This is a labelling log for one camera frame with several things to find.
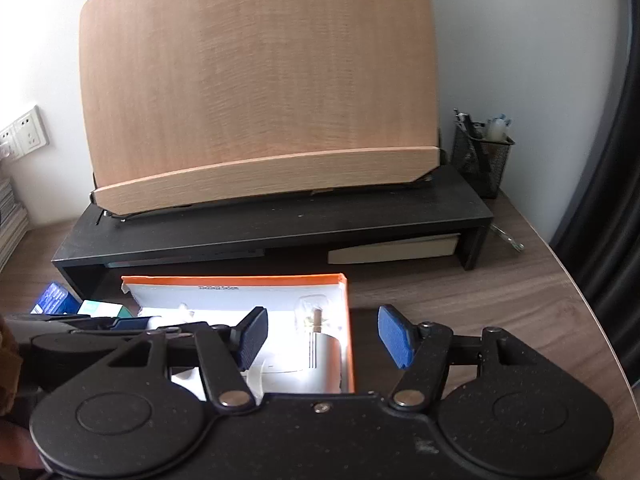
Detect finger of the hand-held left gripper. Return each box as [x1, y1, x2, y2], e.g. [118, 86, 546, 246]
[70, 315, 152, 334]

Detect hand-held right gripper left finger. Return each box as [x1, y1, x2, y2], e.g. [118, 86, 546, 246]
[102, 306, 269, 413]

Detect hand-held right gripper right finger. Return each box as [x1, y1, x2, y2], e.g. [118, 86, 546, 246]
[377, 304, 532, 410]

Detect white cartoon bandage box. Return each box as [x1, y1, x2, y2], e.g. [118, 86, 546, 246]
[79, 299, 137, 319]

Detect orange cardboard box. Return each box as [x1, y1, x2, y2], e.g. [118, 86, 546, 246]
[120, 272, 357, 395]

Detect person's left hand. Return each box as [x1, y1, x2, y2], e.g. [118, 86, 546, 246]
[0, 421, 43, 470]

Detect blue medicine box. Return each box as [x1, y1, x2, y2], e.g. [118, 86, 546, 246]
[31, 281, 82, 316]

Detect white cylindrical handheld device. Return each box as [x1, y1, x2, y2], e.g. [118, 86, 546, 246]
[260, 331, 347, 394]

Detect clear plastic part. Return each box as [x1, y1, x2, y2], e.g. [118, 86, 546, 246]
[298, 296, 342, 332]

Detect beige book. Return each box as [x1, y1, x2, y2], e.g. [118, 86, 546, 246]
[327, 233, 460, 265]

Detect black monitor riser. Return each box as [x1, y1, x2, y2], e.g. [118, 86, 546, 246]
[51, 164, 495, 306]

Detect stack of papers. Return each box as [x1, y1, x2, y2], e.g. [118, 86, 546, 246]
[0, 174, 32, 270]

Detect black mesh pen holder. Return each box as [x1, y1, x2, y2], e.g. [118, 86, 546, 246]
[452, 122, 516, 200]

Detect black pens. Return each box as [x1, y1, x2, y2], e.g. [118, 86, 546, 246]
[453, 108, 483, 138]

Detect white glue bottle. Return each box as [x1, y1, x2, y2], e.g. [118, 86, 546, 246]
[486, 116, 514, 142]

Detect wooden reading stand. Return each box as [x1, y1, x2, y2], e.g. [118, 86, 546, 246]
[79, 0, 444, 221]

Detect white wall socket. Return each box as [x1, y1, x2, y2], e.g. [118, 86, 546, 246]
[0, 124, 17, 162]
[9, 104, 50, 157]

